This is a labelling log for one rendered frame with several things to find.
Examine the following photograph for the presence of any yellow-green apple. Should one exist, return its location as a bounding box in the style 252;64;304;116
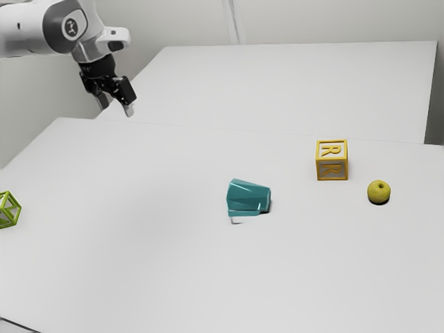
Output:
367;179;392;205

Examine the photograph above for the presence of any teal faceted mug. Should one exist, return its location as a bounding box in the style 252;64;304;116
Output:
225;178;272;218

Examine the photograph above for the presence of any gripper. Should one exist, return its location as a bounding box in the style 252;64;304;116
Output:
78;56;137;118

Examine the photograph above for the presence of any yellow letter block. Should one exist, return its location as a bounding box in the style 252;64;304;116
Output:
315;139;349;181

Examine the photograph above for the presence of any green wireframe cube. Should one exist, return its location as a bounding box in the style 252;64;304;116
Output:
0;190;23;230

